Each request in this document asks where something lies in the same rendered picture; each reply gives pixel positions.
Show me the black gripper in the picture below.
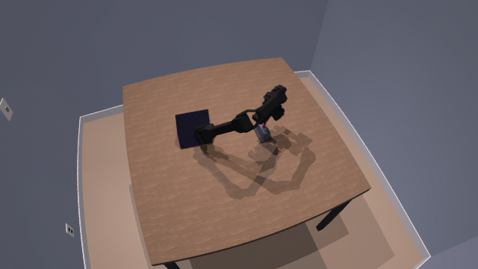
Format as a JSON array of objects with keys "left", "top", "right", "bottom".
[{"left": 252, "top": 104, "right": 282, "bottom": 124}]

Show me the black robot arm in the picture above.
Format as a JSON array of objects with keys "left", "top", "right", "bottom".
[{"left": 193, "top": 85, "right": 287, "bottom": 145}]

